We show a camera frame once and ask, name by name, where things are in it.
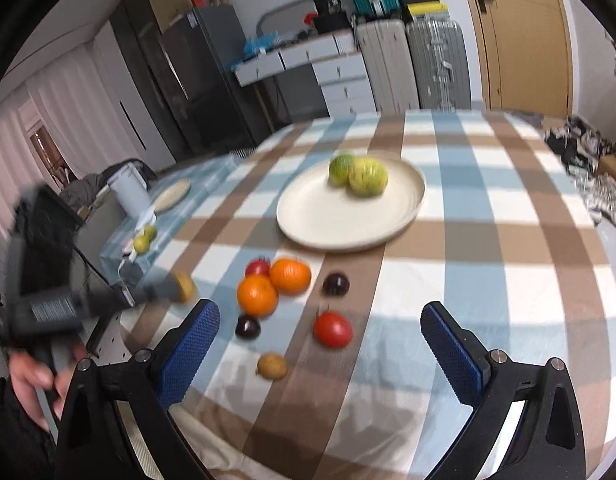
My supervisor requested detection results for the black refrigerator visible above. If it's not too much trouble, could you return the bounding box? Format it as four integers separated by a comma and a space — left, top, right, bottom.
158, 5, 269, 157

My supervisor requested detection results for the round wooden board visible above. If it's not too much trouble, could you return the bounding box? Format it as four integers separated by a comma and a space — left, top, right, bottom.
153, 180, 192, 212

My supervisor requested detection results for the person's left forearm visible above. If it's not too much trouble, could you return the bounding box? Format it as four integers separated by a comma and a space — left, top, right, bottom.
0, 375, 58, 480

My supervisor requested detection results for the blue checked cloth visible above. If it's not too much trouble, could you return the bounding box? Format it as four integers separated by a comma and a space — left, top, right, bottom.
100, 155, 241, 281

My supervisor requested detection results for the pile of shoes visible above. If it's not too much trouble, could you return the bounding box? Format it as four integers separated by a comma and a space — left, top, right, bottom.
542, 115, 616, 231

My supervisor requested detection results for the white bucket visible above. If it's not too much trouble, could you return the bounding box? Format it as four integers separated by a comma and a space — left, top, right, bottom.
108, 165, 152, 219

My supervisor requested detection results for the white drawer chest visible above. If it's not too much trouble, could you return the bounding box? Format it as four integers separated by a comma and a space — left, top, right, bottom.
310, 52, 377, 117

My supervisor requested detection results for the large cardboard box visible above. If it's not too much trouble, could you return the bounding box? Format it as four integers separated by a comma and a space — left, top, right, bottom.
140, 0, 195, 32

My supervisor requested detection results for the pink curtain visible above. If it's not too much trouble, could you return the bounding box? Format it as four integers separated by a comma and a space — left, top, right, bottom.
0, 25, 180, 286

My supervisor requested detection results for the dark clothes pile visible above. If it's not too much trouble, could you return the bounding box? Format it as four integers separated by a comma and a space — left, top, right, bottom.
60, 159, 159, 222

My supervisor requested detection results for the silver suitcase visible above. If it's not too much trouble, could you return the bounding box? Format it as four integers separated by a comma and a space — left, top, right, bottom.
405, 17, 472, 111

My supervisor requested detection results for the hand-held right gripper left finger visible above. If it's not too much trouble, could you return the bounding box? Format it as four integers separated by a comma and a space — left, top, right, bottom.
55, 298, 222, 480

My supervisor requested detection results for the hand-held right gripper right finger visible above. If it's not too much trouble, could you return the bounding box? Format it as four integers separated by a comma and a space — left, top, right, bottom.
420, 301, 587, 480

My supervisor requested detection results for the beige suitcase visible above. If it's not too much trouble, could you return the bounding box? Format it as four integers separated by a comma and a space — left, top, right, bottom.
355, 20, 419, 113

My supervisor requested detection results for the yellow and black box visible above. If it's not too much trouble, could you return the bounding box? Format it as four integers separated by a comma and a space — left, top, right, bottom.
405, 1, 449, 24

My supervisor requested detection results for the yellow-green bumpy fruit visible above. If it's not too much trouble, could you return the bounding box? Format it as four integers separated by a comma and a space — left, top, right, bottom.
348, 157, 390, 197

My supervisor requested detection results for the blue plastic bag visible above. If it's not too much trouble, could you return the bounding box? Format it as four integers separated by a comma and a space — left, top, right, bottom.
243, 32, 285, 57

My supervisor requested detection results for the dark purple plum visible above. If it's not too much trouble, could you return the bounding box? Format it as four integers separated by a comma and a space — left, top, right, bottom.
322, 272, 351, 298
235, 313, 262, 341

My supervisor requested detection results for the orange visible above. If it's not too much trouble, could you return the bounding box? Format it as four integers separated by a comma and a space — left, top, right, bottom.
269, 258, 312, 296
237, 275, 279, 318

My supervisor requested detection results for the large red tomato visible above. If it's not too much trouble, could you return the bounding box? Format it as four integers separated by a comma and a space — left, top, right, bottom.
313, 311, 354, 349

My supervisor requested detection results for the person's left hand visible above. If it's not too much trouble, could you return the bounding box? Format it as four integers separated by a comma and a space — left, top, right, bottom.
10, 346, 90, 432

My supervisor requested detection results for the black bag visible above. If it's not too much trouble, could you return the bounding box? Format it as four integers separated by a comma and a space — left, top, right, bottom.
312, 0, 352, 36

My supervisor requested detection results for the cream round plate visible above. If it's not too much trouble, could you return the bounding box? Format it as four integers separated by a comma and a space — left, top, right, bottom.
276, 156, 427, 253

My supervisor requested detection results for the dark tall cabinet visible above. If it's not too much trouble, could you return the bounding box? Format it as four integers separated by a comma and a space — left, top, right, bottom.
109, 0, 191, 162

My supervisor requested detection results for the green bumpy fruit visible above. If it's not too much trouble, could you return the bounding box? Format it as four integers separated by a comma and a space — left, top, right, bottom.
329, 154, 359, 188

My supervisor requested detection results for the wooden door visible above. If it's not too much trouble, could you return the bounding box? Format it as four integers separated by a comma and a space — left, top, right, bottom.
455, 0, 575, 118

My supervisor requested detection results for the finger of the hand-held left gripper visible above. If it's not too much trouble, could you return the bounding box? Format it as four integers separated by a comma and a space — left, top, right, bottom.
120, 274, 184, 308

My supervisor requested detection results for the small brown round fruit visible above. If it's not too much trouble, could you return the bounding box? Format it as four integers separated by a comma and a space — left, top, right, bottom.
173, 272, 198, 304
256, 353, 289, 381

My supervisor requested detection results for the checked tablecloth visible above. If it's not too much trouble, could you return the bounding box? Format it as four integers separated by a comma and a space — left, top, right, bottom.
98, 110, 614, 480

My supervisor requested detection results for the white desk with drawers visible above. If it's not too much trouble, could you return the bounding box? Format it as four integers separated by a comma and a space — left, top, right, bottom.
233, 30, 360, 87

